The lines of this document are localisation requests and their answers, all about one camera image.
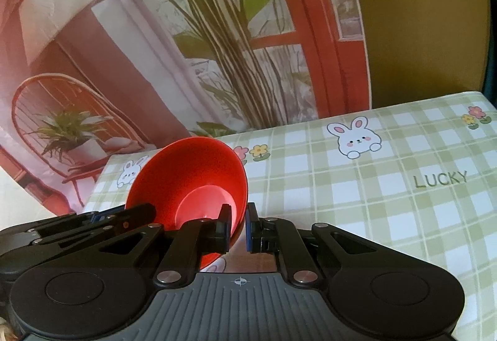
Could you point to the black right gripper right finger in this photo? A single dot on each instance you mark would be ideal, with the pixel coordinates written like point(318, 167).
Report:
point(282, 240)

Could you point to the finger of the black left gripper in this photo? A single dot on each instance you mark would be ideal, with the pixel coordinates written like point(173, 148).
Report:
point(122, 219)

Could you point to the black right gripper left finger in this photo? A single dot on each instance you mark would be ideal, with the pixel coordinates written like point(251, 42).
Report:
point(194, 239)

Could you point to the red plastic bowl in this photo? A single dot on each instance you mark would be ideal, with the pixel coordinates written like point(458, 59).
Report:
point(191, 179)

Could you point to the green plaid bunny tablecloth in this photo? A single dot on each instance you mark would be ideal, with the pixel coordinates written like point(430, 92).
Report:
point(428, 191)

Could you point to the printed fabric backdrop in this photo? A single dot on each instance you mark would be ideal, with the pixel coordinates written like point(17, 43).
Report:
point(83, 80)

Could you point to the teal curtain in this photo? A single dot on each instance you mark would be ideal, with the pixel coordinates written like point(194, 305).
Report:
point(489, 87)

